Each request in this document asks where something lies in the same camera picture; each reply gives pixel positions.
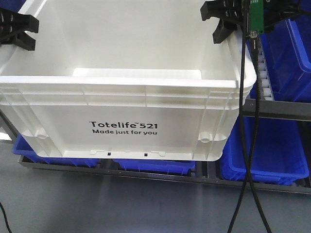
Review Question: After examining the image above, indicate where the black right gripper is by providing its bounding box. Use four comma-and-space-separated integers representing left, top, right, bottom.
200, 0, 311, 44

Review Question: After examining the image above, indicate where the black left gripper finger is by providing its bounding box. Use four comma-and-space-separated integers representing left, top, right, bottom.
0, 32, 35, 51
0, 7, 39, 40

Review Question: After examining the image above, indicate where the white Totelife plastic tote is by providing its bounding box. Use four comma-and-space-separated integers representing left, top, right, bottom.
0, 0, 242, 161

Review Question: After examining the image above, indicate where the blue storage bin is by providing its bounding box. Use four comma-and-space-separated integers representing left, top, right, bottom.
260, 16, 311, 103
220, 118, 309, 185

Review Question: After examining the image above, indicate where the white right roller track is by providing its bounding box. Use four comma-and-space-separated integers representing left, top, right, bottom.
258, 40, 274, 100

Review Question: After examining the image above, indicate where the blue lower left bin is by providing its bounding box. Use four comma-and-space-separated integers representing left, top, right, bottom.
13, 135, 99, 167

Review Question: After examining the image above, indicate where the blue lower storage bin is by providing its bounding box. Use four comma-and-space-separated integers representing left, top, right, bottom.
220, 118, 309, 185

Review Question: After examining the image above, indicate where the blue lower centre bin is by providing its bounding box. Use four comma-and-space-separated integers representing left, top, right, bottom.
113, 159, 195, 176

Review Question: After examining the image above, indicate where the black cable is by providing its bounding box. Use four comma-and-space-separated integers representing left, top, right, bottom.
239, 0, 274, 233
228, 31, 262, 233
0, 201, 13, 233

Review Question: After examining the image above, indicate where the grey metal shelf frame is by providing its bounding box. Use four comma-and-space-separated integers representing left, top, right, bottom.
0, 99, 311, 195

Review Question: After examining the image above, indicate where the black left side cable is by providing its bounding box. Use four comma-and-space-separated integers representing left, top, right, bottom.
0, 201, 13, 233

